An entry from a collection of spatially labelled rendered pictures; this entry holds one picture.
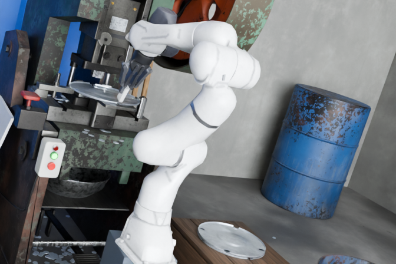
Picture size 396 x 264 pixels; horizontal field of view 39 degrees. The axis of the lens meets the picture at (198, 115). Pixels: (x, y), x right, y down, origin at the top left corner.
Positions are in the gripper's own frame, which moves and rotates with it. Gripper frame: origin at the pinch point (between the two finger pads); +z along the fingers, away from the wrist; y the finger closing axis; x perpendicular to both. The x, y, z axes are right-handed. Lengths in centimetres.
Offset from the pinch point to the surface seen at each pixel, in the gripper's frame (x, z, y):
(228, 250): -54, 27, 42
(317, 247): -14, 86, 177
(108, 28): 26.6, -10.8, -2.7
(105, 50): 20.4, -4.4, -3.1
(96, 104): 6.1, 12.2, -4.0
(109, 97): 6.5, 8.0, -0.1
